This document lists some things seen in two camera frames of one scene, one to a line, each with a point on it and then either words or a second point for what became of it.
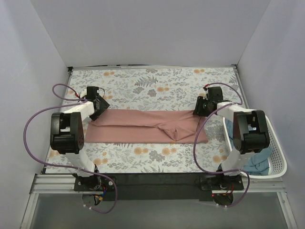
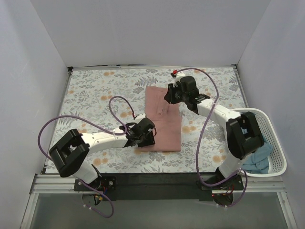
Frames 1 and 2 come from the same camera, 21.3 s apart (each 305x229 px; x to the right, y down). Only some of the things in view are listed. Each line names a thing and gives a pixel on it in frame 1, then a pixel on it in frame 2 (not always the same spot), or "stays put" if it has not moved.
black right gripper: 200,110 → 170,94
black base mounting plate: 157,187 stays put
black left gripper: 100,108 → 147,138
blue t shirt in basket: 259,164 stays put
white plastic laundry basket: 278,162 stays put
